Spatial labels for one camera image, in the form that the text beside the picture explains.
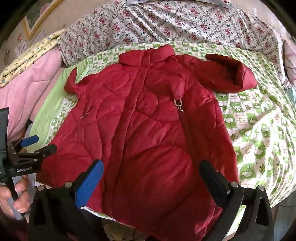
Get red quilted puffer jacket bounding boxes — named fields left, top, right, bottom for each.
left=37, top=45, right=257, bottom=240

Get person's left hand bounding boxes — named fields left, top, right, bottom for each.
left=0, top=174, right=31, bottom=218

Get pink quilted blanket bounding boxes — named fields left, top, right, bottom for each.
left=1, top=46, right=63, bottom=141

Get green white patterned blanket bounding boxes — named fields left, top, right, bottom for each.
left=28, top=41, right=296, bottom=241

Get yellow floral blanket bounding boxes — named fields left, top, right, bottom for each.
left=0, top=29, right=64, bottom=87

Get floral rose print quilt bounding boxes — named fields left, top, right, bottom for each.
left=58, top=1, right=291, bottom=89

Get framed wall picture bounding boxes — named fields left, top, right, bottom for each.
left=23, top=0, right=64, bottom=40

